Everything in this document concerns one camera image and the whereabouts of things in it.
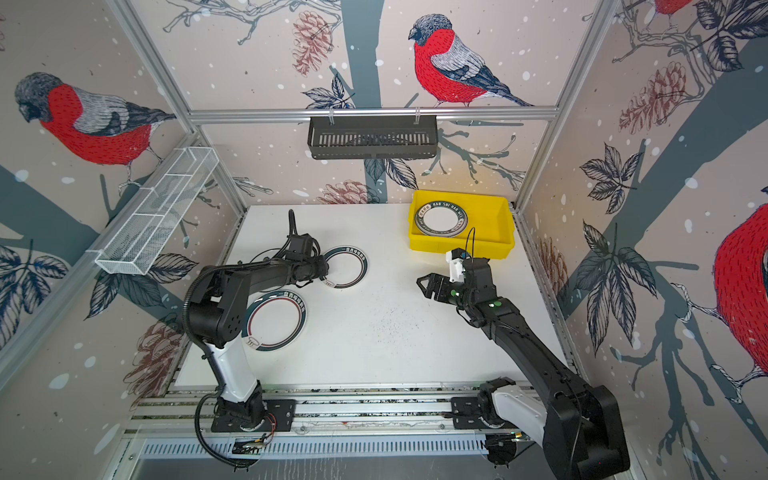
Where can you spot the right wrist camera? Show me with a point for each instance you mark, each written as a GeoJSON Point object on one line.
{"type": "Point", "coordinates": [455, 259]}

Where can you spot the white plate green rim lettered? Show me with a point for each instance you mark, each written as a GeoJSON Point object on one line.
{"type": "Point", "coordinates": [441, 219]}

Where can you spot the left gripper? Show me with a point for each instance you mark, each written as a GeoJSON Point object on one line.
{"type": "Point", "coordinates": [323, 266]}

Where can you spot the white wire mesh shelf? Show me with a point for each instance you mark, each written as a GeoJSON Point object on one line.
{"type": "Point", "coordinates": [140, 239]}

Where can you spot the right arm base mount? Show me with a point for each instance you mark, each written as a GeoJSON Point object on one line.
{"type": "Point", "coordinates": [466, 413]}

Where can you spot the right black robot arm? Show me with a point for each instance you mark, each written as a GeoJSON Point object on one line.
{"type": "Point", "coordinates": [578, 426]}

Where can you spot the black hanging wire basket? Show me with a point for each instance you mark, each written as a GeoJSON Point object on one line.
{"type": "Point", "coordinates": [371, 137]}

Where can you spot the white plate red green rim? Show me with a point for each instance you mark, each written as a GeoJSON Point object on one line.
{"type": "Point", "coordinates": [274, 320]}

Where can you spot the yellow plastic bin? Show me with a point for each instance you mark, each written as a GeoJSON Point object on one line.
{"type": "Point", "coordinates": [490, 232]}

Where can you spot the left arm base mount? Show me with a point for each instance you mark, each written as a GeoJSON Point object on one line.
{"type": "Point", "coordinates": [260, 416]}

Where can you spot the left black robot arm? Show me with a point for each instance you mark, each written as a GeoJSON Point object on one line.
{"type": "Point", "coordinates": [215, 307]}

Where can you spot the aluminium rail frame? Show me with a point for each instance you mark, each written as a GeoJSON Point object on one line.
{"type": "Point", "coordinates": [334, 412]}

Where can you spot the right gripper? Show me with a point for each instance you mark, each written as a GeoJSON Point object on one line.
{"type": "Point", "coordinates": [438, 280]}

